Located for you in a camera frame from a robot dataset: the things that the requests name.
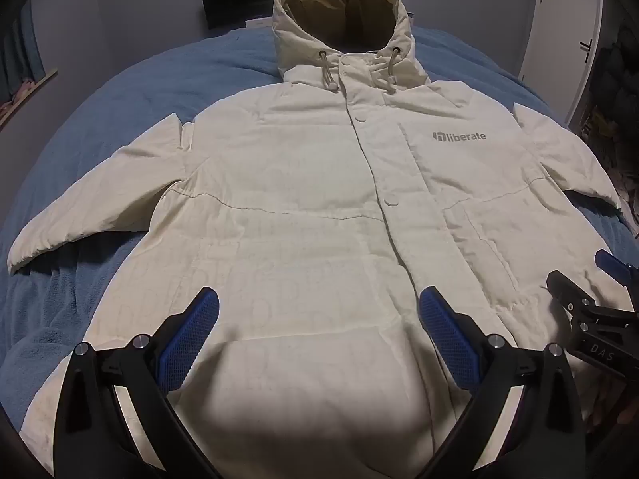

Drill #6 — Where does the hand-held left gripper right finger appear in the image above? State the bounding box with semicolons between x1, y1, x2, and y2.
418;287;587;479

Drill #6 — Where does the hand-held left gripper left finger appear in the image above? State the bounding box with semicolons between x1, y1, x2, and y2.
52;287;223;479

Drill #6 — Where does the teal curtain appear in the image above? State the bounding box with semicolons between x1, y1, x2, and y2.
0;0;46;101

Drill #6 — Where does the blue fleece blanket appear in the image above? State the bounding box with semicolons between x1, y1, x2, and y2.
0;25;639;410

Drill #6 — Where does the cream hooded jacket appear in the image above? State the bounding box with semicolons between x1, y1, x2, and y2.
7;0;625;479

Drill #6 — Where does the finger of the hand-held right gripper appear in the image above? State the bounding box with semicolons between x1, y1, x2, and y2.
546;270;596;321
595;249;639;291

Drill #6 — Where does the white door with black handle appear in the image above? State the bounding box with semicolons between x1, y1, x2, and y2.
519;0;605;125

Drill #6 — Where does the pile of dark clothes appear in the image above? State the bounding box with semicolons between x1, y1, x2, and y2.
574;10;639;240

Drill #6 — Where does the wooden shelf board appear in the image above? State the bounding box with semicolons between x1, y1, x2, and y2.
0;67;59;128

